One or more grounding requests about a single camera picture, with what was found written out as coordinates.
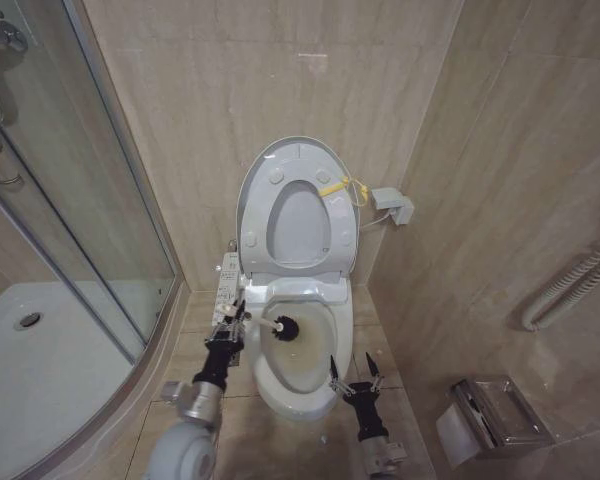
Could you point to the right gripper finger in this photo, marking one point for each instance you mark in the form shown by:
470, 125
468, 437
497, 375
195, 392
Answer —
373, 372
336, 377

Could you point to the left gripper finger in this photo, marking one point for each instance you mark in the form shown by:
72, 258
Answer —
226, 322
241, 320

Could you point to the white toilet brush black bristles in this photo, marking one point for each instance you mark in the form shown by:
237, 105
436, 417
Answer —
287, 327

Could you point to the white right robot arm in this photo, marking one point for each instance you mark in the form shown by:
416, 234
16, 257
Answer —
380, 457

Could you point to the white toilet control panel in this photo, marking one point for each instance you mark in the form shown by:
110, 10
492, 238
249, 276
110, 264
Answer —
227, 285

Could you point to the white toilet bowl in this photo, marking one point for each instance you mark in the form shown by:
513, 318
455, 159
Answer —
302, 400

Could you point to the white toilet paper sheet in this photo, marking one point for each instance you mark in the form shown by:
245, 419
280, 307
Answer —
455, 437

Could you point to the white toilet lid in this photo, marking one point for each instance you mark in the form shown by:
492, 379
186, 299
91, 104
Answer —
297, 220

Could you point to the white toilet seat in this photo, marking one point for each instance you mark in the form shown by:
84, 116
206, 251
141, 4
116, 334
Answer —
342, 225

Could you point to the steel toilet paper holder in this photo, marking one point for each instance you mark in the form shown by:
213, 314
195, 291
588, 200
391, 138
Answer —
510, 415

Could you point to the white shower tray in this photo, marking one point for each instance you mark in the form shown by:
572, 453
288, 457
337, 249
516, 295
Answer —
45, 380

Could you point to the round chrome shower drain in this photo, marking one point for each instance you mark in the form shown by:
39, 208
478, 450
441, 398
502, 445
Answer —
28, 320

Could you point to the chrome shower faucet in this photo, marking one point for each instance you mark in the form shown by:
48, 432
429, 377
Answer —
5, 32

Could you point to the grey wall socket box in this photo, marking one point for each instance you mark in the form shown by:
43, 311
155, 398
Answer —
392, 202

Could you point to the curved glass shower enclosure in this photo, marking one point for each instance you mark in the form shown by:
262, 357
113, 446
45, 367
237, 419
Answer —
80, 150

